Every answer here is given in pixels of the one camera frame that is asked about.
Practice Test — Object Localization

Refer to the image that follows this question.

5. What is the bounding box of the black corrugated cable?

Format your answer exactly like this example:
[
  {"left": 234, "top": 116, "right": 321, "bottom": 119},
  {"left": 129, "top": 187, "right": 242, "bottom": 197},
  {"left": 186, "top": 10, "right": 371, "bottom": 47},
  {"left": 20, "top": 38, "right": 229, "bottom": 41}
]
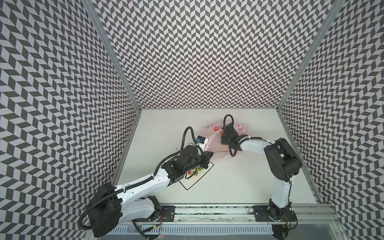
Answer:
[
  {"left": 222, "top": 114, "right": 271, "bottom": 158},
  {"left": 77, "top": 126, "right": 205, "bottom": 231}
]

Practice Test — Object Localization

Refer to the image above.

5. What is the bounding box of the white ventilation grille strip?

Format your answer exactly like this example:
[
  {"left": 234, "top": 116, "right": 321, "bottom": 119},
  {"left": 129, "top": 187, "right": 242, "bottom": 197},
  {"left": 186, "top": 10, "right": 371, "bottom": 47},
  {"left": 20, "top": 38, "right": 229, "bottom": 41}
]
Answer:
[{"left": 98, "top": 224, "right": 274, "bottom": 236}]

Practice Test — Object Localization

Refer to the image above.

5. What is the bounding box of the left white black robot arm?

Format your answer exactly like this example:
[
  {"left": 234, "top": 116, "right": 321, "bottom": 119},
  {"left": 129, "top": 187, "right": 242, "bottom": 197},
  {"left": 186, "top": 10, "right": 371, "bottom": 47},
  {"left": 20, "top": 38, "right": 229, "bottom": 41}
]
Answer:
[{"left": 78, "top": 145, "right": 214, "bottom": 238}]

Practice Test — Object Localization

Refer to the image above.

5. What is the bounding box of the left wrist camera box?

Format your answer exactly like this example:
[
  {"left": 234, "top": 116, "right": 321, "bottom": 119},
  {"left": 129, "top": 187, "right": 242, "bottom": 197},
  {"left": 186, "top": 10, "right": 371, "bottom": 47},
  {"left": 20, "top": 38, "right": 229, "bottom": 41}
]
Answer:
[{"left": 196, "top": 136, "right": 209, "bottom": 152}]

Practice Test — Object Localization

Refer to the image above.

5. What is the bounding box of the left black corrugated cable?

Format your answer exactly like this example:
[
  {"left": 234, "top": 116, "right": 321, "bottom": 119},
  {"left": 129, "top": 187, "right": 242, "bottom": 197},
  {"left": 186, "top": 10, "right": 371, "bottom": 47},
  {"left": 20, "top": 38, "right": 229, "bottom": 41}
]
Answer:
[{"left": 77, "top": 126, "right": 205, "bottom": 231}]

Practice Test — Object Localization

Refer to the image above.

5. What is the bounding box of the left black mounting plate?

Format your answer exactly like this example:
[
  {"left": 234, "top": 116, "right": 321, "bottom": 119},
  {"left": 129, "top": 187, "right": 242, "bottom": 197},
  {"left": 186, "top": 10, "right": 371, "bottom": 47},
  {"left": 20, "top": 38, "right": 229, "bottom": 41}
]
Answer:
[{"left": 135, "top": 205, "right": 176, "bottom": 223}]

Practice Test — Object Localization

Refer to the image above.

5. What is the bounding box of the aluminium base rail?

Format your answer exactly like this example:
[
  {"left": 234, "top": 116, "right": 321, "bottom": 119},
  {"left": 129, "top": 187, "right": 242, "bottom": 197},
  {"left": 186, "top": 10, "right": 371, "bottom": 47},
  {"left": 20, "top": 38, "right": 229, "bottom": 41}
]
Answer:
[{"left": 95, "top": 203, "right": 340, "bottom": 225}]

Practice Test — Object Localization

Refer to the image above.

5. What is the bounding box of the white square mat black border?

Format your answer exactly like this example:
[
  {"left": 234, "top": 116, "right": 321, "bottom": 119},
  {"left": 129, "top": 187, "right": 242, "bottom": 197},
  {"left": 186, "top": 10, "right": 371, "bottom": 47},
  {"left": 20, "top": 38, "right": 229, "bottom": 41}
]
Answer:
[{"left": 179, "top": 163, "right": 215, "bottom": 191}]

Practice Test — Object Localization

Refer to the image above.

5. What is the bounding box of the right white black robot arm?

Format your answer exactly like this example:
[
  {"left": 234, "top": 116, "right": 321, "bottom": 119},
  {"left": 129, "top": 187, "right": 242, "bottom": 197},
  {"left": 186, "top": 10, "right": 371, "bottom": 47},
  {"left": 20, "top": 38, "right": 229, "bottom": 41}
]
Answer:
[{"left": 221, "top": 124, "right": 303, "bottom": 222}]

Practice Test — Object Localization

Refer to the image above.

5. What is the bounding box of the red fake strawberry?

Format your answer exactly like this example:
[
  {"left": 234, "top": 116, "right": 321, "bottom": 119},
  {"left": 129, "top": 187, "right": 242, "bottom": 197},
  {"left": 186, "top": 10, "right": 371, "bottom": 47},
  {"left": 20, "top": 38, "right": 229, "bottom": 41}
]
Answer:
[{"left": 186, "top": 167, "right": 206, "bottom": 179}]

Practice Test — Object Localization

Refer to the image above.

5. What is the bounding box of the right black corrugated cable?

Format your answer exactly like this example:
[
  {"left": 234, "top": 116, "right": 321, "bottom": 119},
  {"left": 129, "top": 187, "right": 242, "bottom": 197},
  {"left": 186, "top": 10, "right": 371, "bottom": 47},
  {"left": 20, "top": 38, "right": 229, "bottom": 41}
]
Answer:
[{"left": 222, "top": 114, "right": 271, "bottom": 158}]

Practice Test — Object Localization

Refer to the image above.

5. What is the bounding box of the pink plastic bag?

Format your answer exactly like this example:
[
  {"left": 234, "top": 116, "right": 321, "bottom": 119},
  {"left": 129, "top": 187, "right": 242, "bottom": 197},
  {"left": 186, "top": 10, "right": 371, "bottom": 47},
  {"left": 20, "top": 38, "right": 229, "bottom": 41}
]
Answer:
[{"left": 200, "top": 121, "right": 250, "bottom": 162}]

